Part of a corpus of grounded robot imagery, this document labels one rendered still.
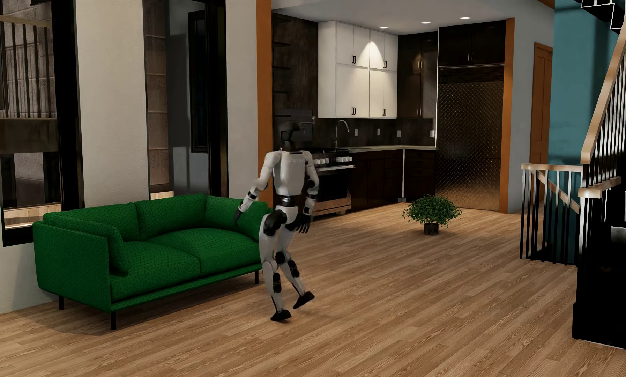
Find green fabric sofa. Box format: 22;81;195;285
32;194;275;331

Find robot left leg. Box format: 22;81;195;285
259;207;293;323

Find robot leg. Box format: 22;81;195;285
277;207;316;311
259;207;293;323

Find robot right leg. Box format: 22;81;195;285
277;207;316;311

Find black stove oven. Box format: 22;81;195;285
312;149;357;217

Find robot white torso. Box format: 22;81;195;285
270;150;314;209

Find dark lower kitchen cabinets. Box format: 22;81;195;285
350;149;438;211

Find dark kitchen cabinets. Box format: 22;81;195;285
397;32;439;119
350;149;438;211

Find robot black head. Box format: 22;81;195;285
279;121;302;153

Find curved kitchen faucet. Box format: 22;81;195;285
335;119;351;149

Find potted green plant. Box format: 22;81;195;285
401;194;463;236

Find white upper kitchen cabinets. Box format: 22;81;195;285
318;20;398;119

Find dark upper kitchen cabinets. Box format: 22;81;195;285
397;32;439;119

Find diamond plate steel refrigerator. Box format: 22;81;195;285
436;63;506;212

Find black framed tall window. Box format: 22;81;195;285
0;0;85;247

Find dark cabinet above refrigerator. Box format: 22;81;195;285
438;20;507;67

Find low wood and metal railing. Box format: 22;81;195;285
520;163;584;266

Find brown wooden door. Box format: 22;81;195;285
529;42;554;166

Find black staircase with wooden handrail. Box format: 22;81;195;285
572;0;626;355

